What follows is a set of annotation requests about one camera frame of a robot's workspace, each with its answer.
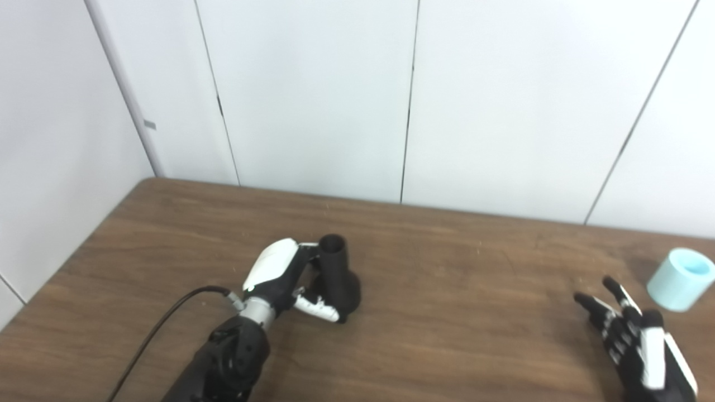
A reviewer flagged black nozzle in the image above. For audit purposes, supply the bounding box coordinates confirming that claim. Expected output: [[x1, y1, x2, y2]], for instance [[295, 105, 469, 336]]
[[310, 234, 361, 324]]

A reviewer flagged light-blue hose piece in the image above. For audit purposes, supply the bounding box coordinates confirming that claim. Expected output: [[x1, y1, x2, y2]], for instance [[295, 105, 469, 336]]
[[647, 248, 715, 312]]

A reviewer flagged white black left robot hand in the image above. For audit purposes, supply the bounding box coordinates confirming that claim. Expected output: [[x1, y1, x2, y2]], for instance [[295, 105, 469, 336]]
[[242, 238, 342, 324]]

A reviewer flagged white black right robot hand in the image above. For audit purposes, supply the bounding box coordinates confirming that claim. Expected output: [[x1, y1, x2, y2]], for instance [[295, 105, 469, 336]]
[[574, 276, 699, 402]]

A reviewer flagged white corner post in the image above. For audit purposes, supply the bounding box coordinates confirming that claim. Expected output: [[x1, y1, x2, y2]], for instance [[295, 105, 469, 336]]
[[84, 0, 165, 178]]

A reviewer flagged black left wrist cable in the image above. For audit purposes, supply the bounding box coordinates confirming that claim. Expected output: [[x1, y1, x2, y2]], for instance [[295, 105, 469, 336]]
[[106, 286, 245, 402]]

